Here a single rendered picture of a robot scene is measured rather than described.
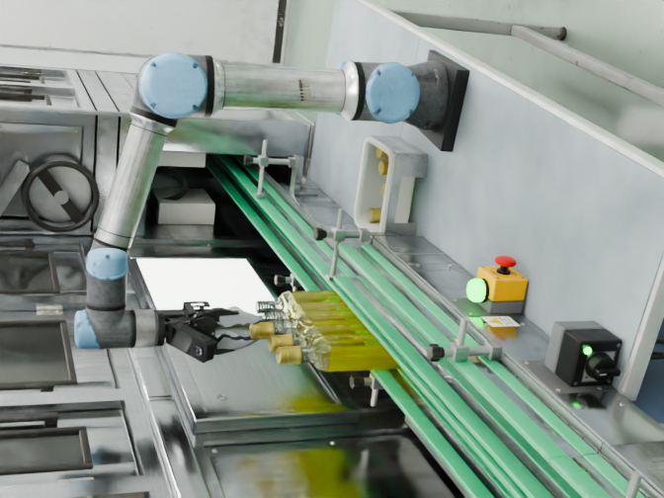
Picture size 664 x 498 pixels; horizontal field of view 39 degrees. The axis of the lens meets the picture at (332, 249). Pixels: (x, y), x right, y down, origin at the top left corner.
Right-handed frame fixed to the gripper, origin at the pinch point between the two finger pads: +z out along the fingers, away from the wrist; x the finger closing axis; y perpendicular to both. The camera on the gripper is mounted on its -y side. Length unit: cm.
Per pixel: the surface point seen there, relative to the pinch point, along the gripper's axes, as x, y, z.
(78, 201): 6, 101, -26
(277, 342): -0.8, -7.2, 2.4
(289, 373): 12.7, 4.3, 10.0
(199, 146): -12, 101, 8
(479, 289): -20.6, -27.3, 33.2
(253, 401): 12.4, -7.0, -1.0
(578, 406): -17, -63, 32
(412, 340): -6.4, -19.2, 25.7
